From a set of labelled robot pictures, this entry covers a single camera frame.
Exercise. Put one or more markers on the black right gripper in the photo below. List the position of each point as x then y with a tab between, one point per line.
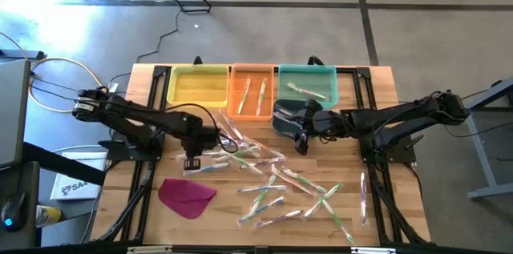
320	122

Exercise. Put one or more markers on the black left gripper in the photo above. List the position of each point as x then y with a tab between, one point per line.
192	134

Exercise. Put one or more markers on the purple toothbrush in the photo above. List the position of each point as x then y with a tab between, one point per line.
264	162
363	198
212	152
278	218

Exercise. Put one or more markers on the blue toothbrush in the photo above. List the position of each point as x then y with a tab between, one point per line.
260	188
212	167
282	117
266	206
286	109

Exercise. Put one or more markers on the orange toothbrush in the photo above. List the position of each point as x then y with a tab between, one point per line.
264	147
292	180
306	90

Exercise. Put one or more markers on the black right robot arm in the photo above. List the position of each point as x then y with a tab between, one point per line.
401	115

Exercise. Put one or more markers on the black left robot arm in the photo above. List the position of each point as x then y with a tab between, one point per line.
140	115

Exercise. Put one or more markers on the dark green plastic basket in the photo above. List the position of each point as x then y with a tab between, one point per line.
276	127

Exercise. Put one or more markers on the orange plastic bin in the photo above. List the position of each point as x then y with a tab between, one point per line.
252	111

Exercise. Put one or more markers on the yellow plastic bin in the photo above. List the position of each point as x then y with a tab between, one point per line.
196	85

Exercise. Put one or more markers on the teal plastic bin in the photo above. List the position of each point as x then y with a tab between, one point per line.
312	75

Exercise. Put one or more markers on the magenta cloth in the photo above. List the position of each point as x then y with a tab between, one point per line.
184	198

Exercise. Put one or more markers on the black clamp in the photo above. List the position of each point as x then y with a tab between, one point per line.
315	61
197	61

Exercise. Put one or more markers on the silver aluminium bar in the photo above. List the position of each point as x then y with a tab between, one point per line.
150	250
372	251

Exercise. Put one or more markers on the white printed box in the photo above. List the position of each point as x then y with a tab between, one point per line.
76	188

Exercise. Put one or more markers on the yellow can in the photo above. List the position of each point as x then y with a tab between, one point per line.
49	216

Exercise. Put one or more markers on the grey laptop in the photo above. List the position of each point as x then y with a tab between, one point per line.
14	114

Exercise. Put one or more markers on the black metal bar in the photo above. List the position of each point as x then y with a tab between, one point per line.
24	54

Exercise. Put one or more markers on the black computer mouse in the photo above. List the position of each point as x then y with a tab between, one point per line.
13	212

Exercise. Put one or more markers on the grey metal table frame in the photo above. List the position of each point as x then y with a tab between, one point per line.
487	166

